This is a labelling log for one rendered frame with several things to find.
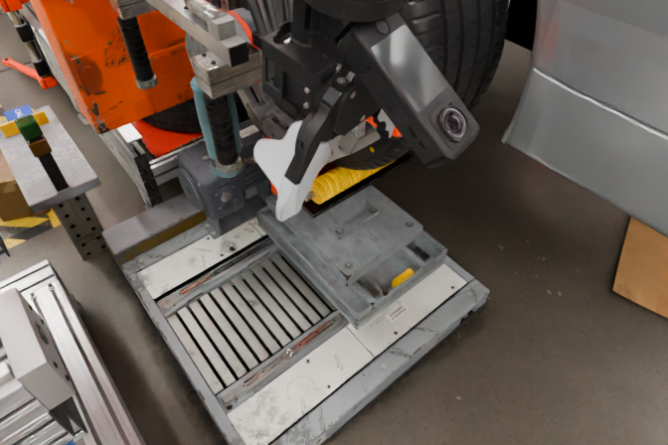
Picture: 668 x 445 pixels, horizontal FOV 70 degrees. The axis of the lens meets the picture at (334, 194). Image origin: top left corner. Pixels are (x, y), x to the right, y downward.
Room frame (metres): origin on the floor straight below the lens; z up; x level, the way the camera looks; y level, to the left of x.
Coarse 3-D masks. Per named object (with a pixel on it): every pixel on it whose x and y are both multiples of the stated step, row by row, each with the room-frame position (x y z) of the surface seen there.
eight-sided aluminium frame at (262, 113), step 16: (208, 0) 1.07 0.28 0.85; (224, 0) 1.10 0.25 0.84; (240, 96) 1.01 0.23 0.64; (256, 96) 1.03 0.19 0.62; (256, 112) 0.96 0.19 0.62; (272, 112) 0.97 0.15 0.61; (272, 128) 0.90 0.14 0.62; (288, 128) 0.93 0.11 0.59; (368, 128) 0.70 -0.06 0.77; (336, 144) 0.72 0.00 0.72; (352, 144) 0.68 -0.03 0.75; (368, 144) 0.69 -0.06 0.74
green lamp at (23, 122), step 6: (30, 114) 0.90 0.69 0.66; (18, 120) 0.87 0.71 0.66; (24, 120) 0.87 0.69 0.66; (30, 120) 0.87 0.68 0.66; (36, 120) 0.88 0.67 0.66; (18, 126) 0.85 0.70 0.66; (24, 126) 0.86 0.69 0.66; (30, 126) 0.86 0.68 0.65; (36, 126) 0.87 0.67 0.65; (24, 132) 0.85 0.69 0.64; (30, 132) 0.86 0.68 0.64; (36, 132) 0.86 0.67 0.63; (42, 132) 0.87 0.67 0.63; (24, 138) 0.85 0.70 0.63; (30, 138) 0.85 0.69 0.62
